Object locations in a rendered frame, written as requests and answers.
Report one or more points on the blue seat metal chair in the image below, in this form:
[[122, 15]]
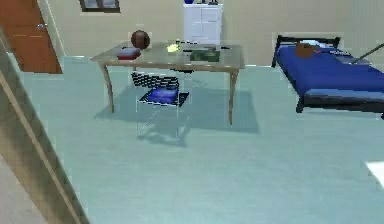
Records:
[[162, 95]]

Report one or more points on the wooden table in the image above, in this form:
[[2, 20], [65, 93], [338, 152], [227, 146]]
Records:
[[173, 58]]

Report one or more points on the green book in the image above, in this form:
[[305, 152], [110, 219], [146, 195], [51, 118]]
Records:
[[205, 55]]

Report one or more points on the yellow paper sheet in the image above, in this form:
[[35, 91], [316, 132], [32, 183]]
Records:
[[173, 48]]

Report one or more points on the black pen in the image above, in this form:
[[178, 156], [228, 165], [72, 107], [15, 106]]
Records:
[[196, 43]]

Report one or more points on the red and blue book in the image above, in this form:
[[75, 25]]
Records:
[[128, 53]]

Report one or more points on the white cupboard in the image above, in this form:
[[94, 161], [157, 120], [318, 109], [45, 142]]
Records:
[[202, 24]]

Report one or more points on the brown basketball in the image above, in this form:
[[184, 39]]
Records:
[[140, 39]]

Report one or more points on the dark small objects on cupboard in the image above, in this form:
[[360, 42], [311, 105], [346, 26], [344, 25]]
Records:
[[209, 2]]

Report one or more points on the brown cushion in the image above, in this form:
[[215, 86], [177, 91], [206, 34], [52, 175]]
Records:
[[304, 50]]

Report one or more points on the light blue pillow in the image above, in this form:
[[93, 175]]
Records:
[[313, 43]]

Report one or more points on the silver round door knob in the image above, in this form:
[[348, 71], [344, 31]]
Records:
[[40, 26]]

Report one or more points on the brown wooden room door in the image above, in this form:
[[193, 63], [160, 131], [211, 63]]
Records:
[[28, 40]]

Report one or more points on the grey long bat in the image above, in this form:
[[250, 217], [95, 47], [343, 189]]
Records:
[[366, 53]]

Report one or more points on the blue bed with black frame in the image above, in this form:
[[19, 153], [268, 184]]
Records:
[[330, 71]]

